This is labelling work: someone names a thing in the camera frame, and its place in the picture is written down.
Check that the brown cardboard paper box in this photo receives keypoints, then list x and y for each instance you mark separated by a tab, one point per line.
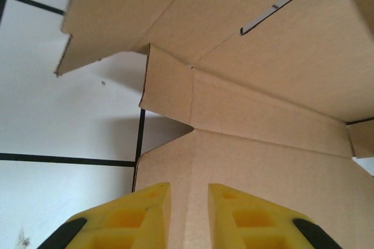
263	91

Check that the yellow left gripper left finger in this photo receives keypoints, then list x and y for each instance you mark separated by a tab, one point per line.
125	219

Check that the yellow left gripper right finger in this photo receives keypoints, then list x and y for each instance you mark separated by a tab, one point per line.
251	222

